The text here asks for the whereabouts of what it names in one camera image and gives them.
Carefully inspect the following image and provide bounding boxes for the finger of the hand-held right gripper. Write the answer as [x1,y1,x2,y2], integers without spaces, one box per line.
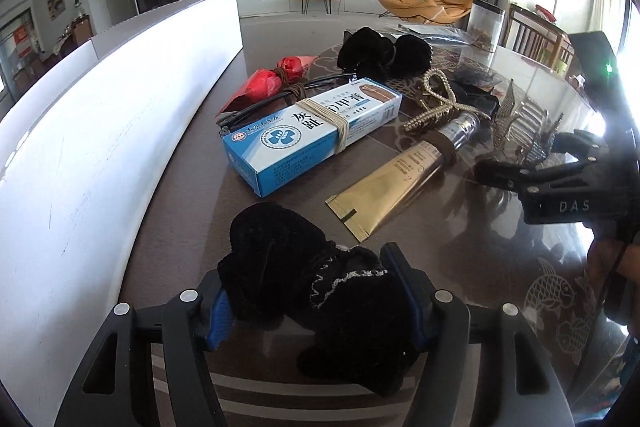
[550,131,609,160]
[474,158,601,198]

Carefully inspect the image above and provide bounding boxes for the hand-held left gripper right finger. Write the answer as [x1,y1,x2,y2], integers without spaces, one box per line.
[379,242,576,427]

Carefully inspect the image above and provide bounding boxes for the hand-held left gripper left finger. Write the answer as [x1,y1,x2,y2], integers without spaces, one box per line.
[54,269,236,427]

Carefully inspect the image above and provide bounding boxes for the gold rhinestone hair claw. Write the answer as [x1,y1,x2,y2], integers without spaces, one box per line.
[475,79,566,165]

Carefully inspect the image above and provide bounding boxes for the black velvet scrunchie silver trim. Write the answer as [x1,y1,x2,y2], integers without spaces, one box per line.
[218,202,426,398]

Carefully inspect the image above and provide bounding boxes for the black lace hair accessory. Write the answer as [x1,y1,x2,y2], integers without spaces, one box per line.
[449,66,502,118]

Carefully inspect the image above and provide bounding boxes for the gold cosmetic tube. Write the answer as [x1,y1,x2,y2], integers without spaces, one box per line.
[325,112,493,243]

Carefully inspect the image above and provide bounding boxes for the pearl hair claw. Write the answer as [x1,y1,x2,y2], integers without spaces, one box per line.
[402,71,473,134]

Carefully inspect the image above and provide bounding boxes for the black scrunchie with pearl chain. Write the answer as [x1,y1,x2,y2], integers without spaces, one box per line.
[390,34,433,80]

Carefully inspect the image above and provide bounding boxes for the blue medicine box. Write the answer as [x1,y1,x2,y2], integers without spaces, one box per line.
[220,79,403,198]

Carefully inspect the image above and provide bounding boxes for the dark patterned wooden desktop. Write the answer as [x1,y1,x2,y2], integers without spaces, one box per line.
[50,14,640,427]

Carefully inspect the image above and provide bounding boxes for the person's right hand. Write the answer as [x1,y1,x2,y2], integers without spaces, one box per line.
[586,237,640,303]

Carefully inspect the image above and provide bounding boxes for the wooden dining chair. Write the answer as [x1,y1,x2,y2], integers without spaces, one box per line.
[502,4,576,75]

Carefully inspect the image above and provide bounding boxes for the clear plastic container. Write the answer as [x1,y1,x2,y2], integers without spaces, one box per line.
[467,0,503,50]

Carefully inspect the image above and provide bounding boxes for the clear plastic bags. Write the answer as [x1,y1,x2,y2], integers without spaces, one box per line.
[385,23,473,48]

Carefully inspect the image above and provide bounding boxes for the orange lounge chair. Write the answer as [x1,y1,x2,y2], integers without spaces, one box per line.
[377,0,486,26]

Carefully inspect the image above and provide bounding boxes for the red snack packet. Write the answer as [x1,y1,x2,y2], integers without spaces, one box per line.
[215,55,321,118]

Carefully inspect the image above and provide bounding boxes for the white television cabinet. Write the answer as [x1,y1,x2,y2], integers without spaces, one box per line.
[235,0,396,18]

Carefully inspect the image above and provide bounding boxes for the wooden side cabinet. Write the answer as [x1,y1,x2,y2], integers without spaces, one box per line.
[70,14,96,42]

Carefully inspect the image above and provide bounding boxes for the red window sign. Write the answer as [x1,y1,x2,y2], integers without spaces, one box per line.
[15,27,33,58]

